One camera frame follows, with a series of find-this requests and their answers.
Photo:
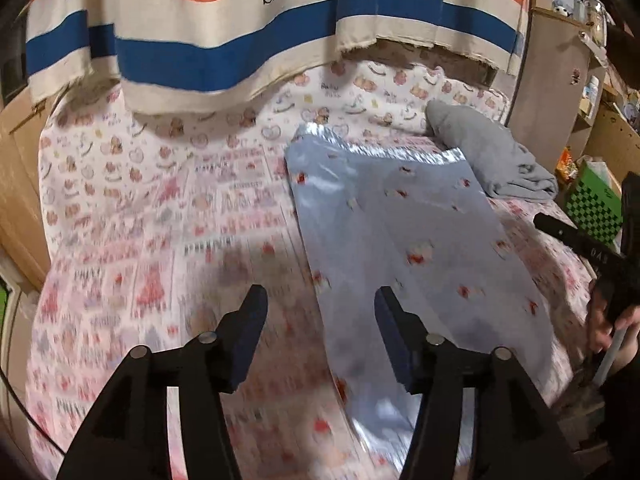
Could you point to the glass jar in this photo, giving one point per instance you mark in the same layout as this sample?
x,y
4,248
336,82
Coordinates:
x,y
596,20

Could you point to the cartoon sticker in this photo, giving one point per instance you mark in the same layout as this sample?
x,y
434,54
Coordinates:
x,y
575,76

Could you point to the green checkered box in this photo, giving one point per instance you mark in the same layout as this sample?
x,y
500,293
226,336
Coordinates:
x,y
595,205

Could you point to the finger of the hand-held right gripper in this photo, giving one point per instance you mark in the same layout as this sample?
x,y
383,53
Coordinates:
x,y
555,227

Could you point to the wooden door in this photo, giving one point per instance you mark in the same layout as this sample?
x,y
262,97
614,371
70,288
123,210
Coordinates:
x,y
20,200

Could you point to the pink printed bed sheet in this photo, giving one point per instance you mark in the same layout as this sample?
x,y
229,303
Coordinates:
x,y
150,285

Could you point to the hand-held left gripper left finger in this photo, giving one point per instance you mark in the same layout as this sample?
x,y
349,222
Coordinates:
x,y
247,340

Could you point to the bear-print white sheet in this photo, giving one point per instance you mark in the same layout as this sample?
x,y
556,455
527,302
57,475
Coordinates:
x,y
200,135

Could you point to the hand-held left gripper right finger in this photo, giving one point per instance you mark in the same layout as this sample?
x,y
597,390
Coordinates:
x,y
395,340

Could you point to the person's right hand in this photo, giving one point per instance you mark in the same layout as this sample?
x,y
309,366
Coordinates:
x,y
597,325

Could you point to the wooden cabinet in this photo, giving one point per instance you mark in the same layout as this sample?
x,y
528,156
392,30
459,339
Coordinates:
x,y
545,85

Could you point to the pump bottle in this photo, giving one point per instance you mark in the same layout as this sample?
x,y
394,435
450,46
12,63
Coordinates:
x,y
577,6

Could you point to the small panda figure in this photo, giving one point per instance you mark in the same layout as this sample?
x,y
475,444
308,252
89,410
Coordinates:
x,y
561,8

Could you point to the colourful snack packet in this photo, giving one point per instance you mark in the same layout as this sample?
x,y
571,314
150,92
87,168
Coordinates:
x,y
565,165

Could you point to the grey folded cloth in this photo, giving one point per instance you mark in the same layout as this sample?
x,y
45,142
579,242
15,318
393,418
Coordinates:
x,y
495,160

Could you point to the brown patterned headboard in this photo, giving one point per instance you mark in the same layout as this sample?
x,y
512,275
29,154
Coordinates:
x,y
450,62

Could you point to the striped hanging cloth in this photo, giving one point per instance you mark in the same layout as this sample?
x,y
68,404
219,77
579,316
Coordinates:
x,y
200,45

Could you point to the blue cat-print satin pants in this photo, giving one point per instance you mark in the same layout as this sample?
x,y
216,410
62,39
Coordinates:
x,y
400,220

